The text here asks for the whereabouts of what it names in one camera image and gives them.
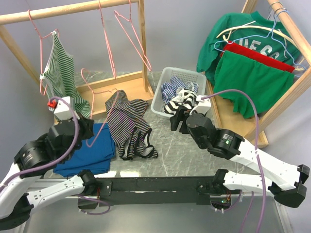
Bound black white striped tank top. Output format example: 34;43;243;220
164;89;197;115

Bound blue white striped tank top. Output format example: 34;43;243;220
160;76;199;104

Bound blue cloth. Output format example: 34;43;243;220
53;123;115;178

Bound dark thin striped tank top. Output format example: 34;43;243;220
105;90;158;161

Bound green striped tank top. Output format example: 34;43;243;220
40;31;91;118

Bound pink hanger with blue top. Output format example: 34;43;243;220
113;0;153;71

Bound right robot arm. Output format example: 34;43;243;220
170;109;310;208

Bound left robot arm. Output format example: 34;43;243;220
0;116;97;231

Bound red cloth on hanger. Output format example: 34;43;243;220
224;42;294;73

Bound cream white hanger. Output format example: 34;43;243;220
216;20;306;71

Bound white plastic perforated basket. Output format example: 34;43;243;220
151;67;207;119

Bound right wooden clothes rack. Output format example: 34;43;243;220
210;0;311;149

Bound wooden clothes rack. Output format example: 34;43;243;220
210;0;311;149
0;0;156;122

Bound left wooden clothes rack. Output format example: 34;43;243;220
0;0;156;122

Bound black base beam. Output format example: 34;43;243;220
97;176;238;205

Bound green t-shirt front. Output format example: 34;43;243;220
213;51;294;114

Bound green sweatshirt with letters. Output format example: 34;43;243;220
196;11;301;85

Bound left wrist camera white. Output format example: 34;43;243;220
47;100;72;120

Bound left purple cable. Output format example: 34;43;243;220
0;96;112;216

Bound purple cable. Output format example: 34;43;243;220
201;89;267;233
0;96;112;216

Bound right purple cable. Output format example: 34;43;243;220
201;89;267;233

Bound light blue wire hanger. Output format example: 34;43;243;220
216;17;307;71

